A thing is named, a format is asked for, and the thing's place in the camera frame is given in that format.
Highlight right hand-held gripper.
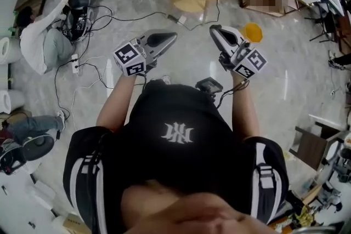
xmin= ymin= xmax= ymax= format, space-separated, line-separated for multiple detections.
xmin=210 ymin=25 xmax=268 ymax=79

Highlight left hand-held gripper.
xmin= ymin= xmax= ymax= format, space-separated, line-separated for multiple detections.
xmin=113 ymin=30 xmax=178 ymax=77

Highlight person's left forearm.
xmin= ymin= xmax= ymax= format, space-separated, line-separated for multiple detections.
xmin=95 ymin=73 xmax=138 ymax=132

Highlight person's right forearm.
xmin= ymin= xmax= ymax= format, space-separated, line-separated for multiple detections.
xmin=231 ymin=73 xmax=261 ymax=140

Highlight yellow plastic bucket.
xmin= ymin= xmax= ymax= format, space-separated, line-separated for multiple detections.
xmin=240 ymin=22 xmax=264 ymax=43

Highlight black waist-mounted device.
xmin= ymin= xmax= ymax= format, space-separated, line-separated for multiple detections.
xmin=195 ymin=76 xmax=224 ymax=96

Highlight person's black shirt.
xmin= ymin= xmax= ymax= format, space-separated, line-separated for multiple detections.
xmin=63 ymin=79 xmax=289 ymax=234

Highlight black electronics pack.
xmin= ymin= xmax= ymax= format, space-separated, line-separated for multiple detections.
xmin=0 ymin=142 xmax=27 ymax=176
xmin=62 ymin=7 xmax=93 ymax=42

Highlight white power strip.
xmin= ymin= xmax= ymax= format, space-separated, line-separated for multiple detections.
xmin=71 ymin=53 xmax=81 ymax=75

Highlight dark wooden stool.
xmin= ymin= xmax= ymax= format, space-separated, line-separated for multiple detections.
xmin=289 ymin=121 xmax=346 ymax=170

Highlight white foam roll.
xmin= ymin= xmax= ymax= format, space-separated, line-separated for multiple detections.
xmin=0 ymin=89 xmax=25 ymax=113

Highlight person's face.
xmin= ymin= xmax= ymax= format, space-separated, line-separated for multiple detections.
xmin=120 ymin=180 xmax=275 ymax=234

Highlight white foam block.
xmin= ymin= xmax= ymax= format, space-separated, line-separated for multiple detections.
xmin=27 ymin=180 xmax=57 ymax=209

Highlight small cardboard box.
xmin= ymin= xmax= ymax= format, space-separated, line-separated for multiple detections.
xmin=63 ymin=213 xmax=91 ymax=234

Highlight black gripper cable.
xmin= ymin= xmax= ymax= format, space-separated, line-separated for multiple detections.
xmin=216 ymin=80 xmax=250 ymax=109

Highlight long white cable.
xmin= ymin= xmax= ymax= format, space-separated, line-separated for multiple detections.
xmin=70 ymin=56 xmax=115 ymax=131

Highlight white backpack strap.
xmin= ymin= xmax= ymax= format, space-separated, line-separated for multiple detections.
xmin=254 ymin=142 xmax=275 ymax=190
xmin=81 ymin=155 xmax=97 ymax=175

